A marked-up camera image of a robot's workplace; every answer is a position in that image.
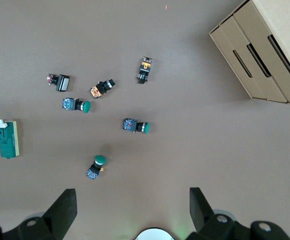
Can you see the green mushroom push button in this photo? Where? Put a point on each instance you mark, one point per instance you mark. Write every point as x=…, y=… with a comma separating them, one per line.
x=72, y=104
x=132, y=125
x=96, y=166

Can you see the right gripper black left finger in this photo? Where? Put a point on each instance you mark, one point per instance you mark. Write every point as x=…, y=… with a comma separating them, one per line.
x=57, y=217

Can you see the black square push button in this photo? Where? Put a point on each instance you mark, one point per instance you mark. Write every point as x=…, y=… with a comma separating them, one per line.
x=62, y=82

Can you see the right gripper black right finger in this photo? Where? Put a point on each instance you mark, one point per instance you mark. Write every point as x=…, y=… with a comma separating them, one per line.
x=204, y=220

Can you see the green load switch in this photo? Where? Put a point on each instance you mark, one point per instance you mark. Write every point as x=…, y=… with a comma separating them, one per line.
x=5, y=142

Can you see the brown cardboard box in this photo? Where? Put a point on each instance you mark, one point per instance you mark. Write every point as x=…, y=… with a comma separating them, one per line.
x=259, y=30

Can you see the black selector switch orange base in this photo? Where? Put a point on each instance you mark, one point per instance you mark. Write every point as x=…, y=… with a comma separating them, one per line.
x=101, y=88
x=144, y=70

